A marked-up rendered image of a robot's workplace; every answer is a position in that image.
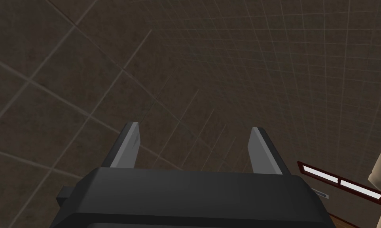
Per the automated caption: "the red framed window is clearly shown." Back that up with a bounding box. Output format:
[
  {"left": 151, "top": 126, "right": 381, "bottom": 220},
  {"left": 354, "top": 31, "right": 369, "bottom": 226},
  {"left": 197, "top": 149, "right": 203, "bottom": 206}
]
[{"left": 296, "top": 161, "right": 381, "bottom": 206}]

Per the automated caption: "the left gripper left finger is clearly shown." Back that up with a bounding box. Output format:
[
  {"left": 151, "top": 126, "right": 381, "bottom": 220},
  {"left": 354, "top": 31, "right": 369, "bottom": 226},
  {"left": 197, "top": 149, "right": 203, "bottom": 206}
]
[{"left": 100, "top": 122, "right": 141, "bottom": 169}]

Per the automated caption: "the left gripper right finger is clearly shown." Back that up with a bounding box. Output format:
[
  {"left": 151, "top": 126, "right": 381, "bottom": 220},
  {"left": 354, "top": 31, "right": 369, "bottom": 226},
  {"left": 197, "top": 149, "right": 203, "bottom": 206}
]
[{"left": 247, "top": 127, "right": 292, "bottom": 176}]

